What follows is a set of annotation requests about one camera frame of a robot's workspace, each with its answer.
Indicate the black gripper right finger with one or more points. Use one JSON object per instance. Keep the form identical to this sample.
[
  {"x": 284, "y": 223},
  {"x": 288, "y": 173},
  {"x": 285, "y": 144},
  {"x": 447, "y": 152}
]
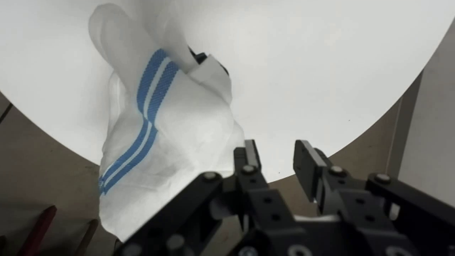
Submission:
[{"x": 332, "y": 186}]

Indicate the white towel with blue stripes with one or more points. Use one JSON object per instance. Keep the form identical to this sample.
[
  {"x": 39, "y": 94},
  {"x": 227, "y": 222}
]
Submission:
[{"x": 180, "y": 132}]

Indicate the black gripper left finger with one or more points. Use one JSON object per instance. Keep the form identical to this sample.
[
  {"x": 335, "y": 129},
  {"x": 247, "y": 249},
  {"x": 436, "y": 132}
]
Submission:
[{"x": 250, "y": 182}]

